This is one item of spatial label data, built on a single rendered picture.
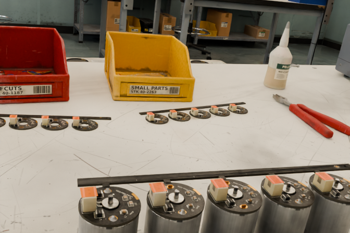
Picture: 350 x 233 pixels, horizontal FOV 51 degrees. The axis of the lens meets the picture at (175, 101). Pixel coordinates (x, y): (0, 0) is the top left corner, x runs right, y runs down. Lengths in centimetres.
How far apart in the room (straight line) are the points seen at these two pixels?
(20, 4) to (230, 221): 442
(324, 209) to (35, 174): 20
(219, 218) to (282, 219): 3
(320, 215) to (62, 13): 445
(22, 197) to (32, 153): 6
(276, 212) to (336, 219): 3
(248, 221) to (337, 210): 5
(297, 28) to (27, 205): 592
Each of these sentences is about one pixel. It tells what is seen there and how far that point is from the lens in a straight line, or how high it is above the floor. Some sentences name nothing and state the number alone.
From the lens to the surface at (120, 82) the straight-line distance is 42.
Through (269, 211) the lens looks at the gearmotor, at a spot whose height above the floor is 80.
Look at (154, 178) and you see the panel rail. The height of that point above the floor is 81.
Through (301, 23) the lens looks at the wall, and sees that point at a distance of 611.
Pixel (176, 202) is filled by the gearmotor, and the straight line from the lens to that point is 16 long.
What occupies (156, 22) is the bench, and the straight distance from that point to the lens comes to 328.
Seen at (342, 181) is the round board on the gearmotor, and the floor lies 81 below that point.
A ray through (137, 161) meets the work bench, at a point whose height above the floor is 75.
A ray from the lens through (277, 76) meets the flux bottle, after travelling 57.
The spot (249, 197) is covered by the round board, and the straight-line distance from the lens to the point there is 17.
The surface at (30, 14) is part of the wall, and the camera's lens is 456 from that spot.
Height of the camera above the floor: 90
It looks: 20 degrees down
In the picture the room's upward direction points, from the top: 7 degrees clockwise
